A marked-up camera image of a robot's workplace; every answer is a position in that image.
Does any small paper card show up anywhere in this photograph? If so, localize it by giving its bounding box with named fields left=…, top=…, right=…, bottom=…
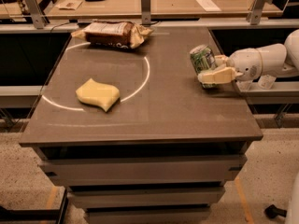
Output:
left=57, top=0, right=82, bottom=10

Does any black chair caster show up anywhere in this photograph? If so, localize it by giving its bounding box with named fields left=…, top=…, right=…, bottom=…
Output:
left=264, top=204, right=287, bottom=219

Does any grey drawer cabinet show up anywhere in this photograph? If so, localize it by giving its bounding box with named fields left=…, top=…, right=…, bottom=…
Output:
left=20, top=27, right=262, bottom=224

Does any green soda can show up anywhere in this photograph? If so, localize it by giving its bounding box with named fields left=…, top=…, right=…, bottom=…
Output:
left=190, top=44, right=217, bottom=76

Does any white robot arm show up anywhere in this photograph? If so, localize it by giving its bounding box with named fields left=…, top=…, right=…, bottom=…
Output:
left=197, top=30, right=299, bottom=90

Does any brown chip bag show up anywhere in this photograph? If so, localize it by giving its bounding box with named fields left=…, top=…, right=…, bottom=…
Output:
left=71, top=21, right=153, bottom=49

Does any white paper sheet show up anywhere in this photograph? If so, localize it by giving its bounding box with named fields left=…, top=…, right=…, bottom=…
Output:
left=196, top=0, right=221, bottom=12

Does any wooden back desk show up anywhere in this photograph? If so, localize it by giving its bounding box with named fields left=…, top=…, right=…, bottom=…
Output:
left=45, top=0, right=284, bottom=21

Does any yellow sponge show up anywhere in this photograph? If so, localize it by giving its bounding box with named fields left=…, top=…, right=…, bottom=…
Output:
left=76, top=78, right=120, bottom=112

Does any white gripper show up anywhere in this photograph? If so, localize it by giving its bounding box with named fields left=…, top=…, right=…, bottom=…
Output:
left=197, top=49, right=263, bottom=85

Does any clear bottle right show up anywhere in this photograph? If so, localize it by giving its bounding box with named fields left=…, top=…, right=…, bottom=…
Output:
left=258, top=75, right=276, bottom=90

